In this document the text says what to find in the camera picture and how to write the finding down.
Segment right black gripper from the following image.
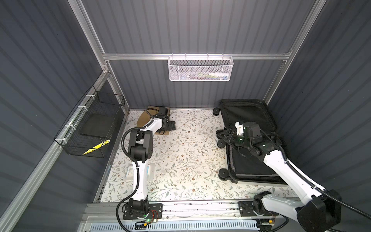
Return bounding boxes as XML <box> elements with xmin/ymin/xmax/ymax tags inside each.
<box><xmin>218</xmin><ymin>129</ymin><xmax>250</xmax><ymax>150</ymax></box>

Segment tan shorts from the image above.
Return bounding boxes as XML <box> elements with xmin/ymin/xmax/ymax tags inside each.
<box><xmin>137</xmin><ymin>106</ymin><xmax>170</xmax><ymax>135</ymax></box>

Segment black hard-shell suitcase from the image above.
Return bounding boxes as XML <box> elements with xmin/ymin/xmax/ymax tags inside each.
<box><xmin>213</xmin><ymin>99</ymin><xmax>286</xmax><ymax>185</ymax></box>

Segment white toiletry pouch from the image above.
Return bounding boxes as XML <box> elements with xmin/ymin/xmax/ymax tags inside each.
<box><xmin>124</xmin><ymin>163</ymin><xmax>156</xmax><ymax>182</ymax></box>

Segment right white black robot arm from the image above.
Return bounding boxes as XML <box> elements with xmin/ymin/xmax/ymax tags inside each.
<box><xmin>219</xmin><ymin>129</ymin><xmax>342</xmax><ymax>232</ymax></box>

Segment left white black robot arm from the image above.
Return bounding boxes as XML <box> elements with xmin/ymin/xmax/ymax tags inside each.
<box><xmin>121</xmin><ymin>113</ymin><xmax>175</xmax><ymax>218</ymax></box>

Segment floral table cloth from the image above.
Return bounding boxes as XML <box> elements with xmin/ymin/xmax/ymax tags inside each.
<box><xmin>100</xmin><ymin>108</ymin><xmax>299</xmax><ymax>203</ymax></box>

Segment yellow black striped item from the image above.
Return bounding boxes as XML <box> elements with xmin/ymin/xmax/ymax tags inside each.
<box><xmin>83</xmin><ymin>139</ymin><xmax>110</xmax><ymax>156</ymax></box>

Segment white perforated vent panel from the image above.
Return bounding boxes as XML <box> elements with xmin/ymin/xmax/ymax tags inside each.
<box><xmin>89</xmin><ymin>221</ymin><xmax>260</xmax><ymax>232</ymax></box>

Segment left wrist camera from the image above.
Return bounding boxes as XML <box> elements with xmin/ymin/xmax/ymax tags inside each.
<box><xmin>158</xmin><ymin>107</ymin><xmax>170</xmax><ymax>117</ymax></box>

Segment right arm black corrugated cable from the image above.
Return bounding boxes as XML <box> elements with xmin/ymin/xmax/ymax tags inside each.
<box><xmin>260</xmin><ymin>130</ymin><xmax>371</xmax><ymax>232</ymax></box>

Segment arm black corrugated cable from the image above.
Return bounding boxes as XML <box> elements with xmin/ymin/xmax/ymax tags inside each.
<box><xmin>260</xmin><ymin>130</ymin><xmax>371</xmax><ymax>232</ymax></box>
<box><xmin>115</xmin><ymin>108</ymin><xmax>163</xmax><ymax>232</ymax></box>

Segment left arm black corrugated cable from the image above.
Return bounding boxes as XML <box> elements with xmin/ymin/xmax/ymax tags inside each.
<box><xmin>115</xmin><ymin>108</ymin><xmax>163</xmax><ymax>232</ymax></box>

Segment white wire mesh basket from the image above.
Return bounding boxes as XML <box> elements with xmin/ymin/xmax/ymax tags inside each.
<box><xmin>167</xmin><ymin>55</ymin><xmax>234</xmax><ymax>82</ymax></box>

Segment aluminium mounting rail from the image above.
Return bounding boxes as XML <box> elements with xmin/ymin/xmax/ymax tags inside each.
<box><xmin>81</xmin><ymin>199</ymin><xmax>289</xmax><ymax>223</ymax></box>

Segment black wire mesh basket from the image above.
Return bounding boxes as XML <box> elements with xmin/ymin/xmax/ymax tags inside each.
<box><xmin>55</xmin><ymin>87</ymin><xmax>125</xmax><ymax>158</ymax></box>

